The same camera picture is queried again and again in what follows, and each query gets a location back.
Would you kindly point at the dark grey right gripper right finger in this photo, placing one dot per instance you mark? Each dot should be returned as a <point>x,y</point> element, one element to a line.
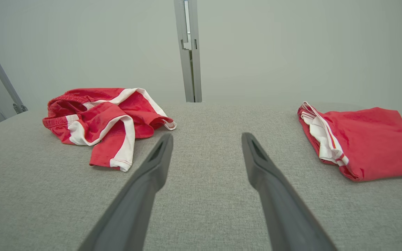
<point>281,209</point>

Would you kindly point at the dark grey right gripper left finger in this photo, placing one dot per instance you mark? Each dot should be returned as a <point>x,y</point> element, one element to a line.
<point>138,202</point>

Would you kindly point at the red shorts with white stripes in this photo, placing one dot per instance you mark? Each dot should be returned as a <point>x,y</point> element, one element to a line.
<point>103,118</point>

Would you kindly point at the red shirt with white sleeves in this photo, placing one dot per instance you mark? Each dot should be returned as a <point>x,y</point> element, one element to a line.
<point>379,139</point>

